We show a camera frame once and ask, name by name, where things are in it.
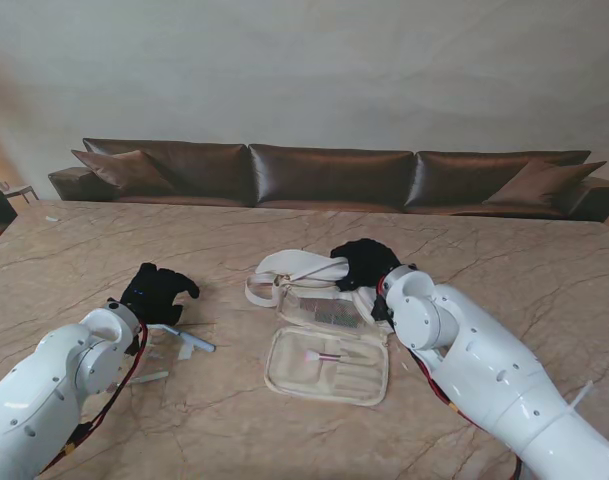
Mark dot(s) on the brown sofa pillow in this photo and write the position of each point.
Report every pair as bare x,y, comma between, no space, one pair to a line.
541,182
121,170

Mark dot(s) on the cream white cosmetics bag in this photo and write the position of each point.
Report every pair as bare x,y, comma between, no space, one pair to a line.
294,370

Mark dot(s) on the brown leather sofa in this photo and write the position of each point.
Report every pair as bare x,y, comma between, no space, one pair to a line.
329,175

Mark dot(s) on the purple eyeshadow palette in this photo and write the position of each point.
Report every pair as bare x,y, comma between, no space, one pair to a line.
329,312

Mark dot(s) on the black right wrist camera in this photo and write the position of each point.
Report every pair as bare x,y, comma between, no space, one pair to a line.
381,309

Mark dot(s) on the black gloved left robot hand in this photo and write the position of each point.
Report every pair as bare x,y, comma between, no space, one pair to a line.
156,295

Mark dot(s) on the clear plastic brush sleeve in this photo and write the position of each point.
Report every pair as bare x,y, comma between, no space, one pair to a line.
185,352

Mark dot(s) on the grey side chair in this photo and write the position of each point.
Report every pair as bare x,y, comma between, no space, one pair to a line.
19,189

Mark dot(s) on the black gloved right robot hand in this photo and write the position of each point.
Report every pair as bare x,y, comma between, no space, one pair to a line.
369,260

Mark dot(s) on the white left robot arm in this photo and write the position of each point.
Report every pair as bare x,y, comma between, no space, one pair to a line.
39,390

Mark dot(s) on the white zip tie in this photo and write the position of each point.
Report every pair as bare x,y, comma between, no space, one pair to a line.
583,397

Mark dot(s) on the pink makeup brush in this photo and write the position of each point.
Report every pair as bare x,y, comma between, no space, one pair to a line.
316,356

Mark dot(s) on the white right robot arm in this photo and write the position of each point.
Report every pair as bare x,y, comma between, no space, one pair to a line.
484,370

